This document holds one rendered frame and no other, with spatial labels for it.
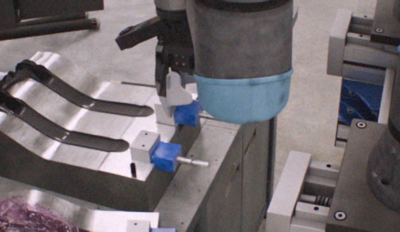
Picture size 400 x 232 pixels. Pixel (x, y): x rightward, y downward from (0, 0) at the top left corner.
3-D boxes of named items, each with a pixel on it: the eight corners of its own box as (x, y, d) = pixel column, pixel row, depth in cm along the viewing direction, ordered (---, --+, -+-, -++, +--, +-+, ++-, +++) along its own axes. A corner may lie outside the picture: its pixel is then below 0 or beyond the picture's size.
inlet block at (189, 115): (233, 122, 115) (232, 98, 111) (225, 140, 111) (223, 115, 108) (167, 110, 119) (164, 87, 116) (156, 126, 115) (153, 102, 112)
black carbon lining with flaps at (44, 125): (158, 115, 120) (154, 73, 114) (123, 167, 108) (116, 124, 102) (15, 87, 130) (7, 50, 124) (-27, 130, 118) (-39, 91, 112)
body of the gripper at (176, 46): (200, 81, 104) (197, 17, 97) (152, 73, 106) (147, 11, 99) (215, 58, 110) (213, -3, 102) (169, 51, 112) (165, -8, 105)
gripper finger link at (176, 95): (189, 127, 108) (190, 77, 104) (156, 122, 110) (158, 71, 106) (195, 121, 110) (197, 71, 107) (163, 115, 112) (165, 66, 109)
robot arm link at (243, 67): (272, 55, 57) (273, -56, 50) (301, 128, 48) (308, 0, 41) (186, 62, 56) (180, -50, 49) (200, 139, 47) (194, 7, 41)
